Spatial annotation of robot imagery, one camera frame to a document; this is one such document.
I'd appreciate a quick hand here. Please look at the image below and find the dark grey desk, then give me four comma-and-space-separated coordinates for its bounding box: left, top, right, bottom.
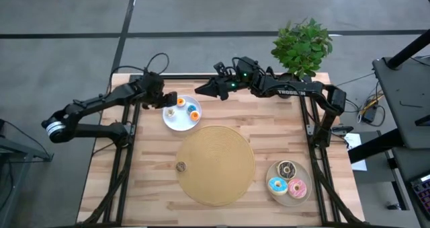
372, 55, 430, 150

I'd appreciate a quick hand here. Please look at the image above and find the large pink frosted donut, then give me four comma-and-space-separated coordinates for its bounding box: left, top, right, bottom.
287, 178, 308, 200

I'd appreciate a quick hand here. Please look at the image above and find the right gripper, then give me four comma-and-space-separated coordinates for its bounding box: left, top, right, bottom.
194, 56, 259, 102

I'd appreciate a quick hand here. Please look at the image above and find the white paper sheet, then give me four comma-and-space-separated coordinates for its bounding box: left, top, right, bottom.
344, 132, 368, 172

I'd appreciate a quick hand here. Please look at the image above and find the black desk base frame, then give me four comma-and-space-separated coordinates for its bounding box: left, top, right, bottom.
347, 128, 430, 228

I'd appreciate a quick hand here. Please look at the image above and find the large chocolate frosted donut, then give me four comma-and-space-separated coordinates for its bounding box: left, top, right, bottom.
276, 160, 297, 181

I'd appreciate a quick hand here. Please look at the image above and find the black keyboard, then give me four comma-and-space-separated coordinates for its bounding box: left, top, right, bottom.
410, 173, 430, 219

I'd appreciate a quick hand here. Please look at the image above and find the beige round plate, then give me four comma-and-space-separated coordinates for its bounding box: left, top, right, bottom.
265, 160, 312, 208

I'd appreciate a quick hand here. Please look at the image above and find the large blue frosted donut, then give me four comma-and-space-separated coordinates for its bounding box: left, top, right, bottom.
267, 176, 289, 196

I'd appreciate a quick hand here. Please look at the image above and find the black clamp device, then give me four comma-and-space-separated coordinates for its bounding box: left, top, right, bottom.
331, 126, 353, 137

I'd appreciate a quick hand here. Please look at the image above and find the black round pole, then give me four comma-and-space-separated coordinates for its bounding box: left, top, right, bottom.
386, 28, 430, 70

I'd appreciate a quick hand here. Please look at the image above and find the white round plate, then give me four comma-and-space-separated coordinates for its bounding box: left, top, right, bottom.
162, 95, 202, 132

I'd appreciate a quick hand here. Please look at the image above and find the yellow cable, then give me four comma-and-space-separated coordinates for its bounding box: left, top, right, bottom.
359, 92, 384, 113

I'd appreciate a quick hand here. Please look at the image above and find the potted green plant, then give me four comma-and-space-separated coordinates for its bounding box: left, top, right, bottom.
270, 17, 333, 100

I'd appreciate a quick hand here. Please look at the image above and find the black hex key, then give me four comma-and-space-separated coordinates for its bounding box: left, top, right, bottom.
398, 100, 424, 109

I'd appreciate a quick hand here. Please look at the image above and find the black metal stand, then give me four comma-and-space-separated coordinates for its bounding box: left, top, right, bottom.
0, 118, 54, 228

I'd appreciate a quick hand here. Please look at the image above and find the round woven straw placemat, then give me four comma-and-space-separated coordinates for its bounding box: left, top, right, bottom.
175, 125, 256, 207

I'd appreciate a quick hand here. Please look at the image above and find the black power adapter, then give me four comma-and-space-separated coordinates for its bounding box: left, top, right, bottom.
361, 105, 379, 123

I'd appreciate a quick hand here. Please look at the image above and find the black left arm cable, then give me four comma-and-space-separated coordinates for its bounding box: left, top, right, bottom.
106, 52, 171, 88

